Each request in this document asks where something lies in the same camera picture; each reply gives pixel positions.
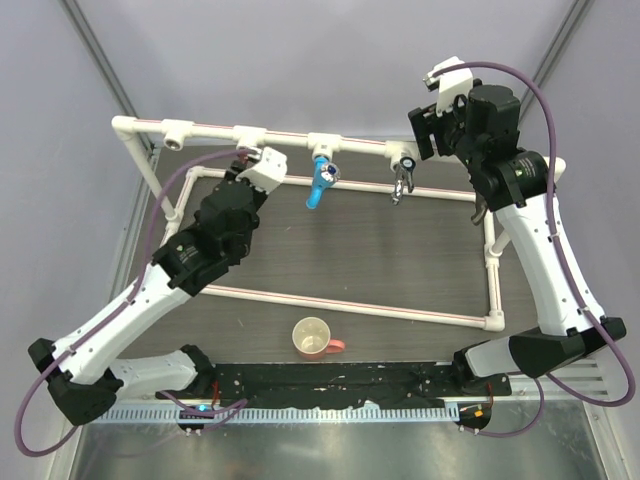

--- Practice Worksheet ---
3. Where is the white PVC pipe frame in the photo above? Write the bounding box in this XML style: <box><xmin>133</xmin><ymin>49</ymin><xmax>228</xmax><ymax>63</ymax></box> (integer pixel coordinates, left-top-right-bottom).
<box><xmin>110</xmin><ymin>114</ymin><xmax>514</xmax><ymax>334</ymax></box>

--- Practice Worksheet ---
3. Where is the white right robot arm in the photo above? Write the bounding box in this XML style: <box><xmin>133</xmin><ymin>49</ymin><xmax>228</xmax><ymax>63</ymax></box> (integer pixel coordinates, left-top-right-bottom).
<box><xmin>408</xmin><ymin>85</ymin><xmax>626</xmax><ymax>395</ymax></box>

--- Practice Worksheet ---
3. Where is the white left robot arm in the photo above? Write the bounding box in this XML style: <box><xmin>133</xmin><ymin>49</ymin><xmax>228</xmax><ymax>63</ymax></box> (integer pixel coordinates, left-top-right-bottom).
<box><xmin>28</xmin><ymin>150</ymin><xmax>287</xmax><ymax>427</ymax></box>

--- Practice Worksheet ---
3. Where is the chrome faucet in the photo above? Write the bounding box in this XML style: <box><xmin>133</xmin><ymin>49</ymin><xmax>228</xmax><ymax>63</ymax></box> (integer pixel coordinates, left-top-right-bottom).
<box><xmin>391</xmin><ymin>156</ymin><xmax>416</xmax><ymax>206</ymax></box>

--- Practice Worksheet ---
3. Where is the blue plastic faucet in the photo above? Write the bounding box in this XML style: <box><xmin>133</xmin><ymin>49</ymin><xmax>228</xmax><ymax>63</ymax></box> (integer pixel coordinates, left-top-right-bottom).
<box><xmin>306</xmin><ymin>156</ymin><xmax>341</xmax><ymax>210</ymax></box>

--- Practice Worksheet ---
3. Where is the dark bronze lever faucet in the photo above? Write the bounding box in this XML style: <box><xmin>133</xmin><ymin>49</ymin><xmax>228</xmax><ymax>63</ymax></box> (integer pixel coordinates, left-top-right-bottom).
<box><xmin>470</xmin><ymin>192</ymin><xmax>493</xmax><ymax>226</ymax></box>

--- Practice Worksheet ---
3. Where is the pink mug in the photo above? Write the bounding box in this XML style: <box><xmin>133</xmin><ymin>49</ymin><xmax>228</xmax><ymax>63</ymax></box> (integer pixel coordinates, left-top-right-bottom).
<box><xmin>291</xmin><ymin>317</ymin><xmax>346</xmax><ymax>360</ymax></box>

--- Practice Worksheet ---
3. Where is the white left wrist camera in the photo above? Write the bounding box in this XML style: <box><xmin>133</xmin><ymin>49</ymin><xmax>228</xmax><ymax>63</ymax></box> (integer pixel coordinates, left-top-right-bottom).
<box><xmin>236</xmin><ymin>147</ymin><xmax>288</xmax><ymax>195</ymax></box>

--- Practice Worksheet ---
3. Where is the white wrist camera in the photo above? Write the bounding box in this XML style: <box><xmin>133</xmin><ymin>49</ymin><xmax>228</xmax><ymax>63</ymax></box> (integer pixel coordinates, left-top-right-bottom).
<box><xmin>423</xmin><ymin>56</ymin><xmax>474</xmax><ymax>116</ymax></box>
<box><xmin>236</xmin><ymin>147</ymin><xmax>288</xmax><ymax>195</ymax></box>

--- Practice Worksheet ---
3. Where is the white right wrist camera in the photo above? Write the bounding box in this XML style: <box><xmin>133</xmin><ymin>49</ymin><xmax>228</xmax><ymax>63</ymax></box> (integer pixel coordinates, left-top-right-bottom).
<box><xmin>423</xmin><ymin>56</ymin><xmax>474</xmax><ymax>116</ymax></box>

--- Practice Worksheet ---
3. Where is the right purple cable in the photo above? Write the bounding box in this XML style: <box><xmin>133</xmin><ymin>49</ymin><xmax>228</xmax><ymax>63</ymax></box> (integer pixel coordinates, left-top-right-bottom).
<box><xmin>472</xmin><ymin>60</ymin><xmax>634</xmax><ymax>436</ymax></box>

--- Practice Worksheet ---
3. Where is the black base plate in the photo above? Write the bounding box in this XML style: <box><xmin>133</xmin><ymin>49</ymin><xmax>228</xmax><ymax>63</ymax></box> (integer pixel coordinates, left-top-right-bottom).
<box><xmin>170</xmin><ymin>362</ymin><xmax>512</xmax><ymax>410</ymax></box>

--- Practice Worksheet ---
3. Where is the slotted cable duct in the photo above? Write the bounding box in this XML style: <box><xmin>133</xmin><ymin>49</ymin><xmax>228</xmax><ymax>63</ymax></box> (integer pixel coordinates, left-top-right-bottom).
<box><xmin>93</xmin><ymin>402</ymin><xmax>459</xmax><ymax>425</ymax></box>

